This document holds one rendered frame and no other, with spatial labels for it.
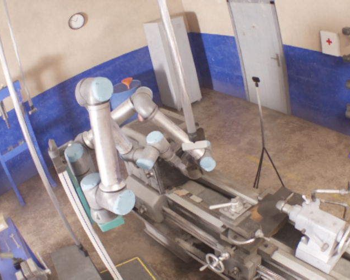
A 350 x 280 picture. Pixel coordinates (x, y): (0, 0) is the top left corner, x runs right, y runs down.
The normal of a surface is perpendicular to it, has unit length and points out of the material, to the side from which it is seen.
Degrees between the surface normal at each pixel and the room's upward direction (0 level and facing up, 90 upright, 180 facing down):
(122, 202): 95
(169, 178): 90
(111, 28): 90
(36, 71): 90
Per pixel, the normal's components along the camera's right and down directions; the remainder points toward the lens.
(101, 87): 0.76, 0.04
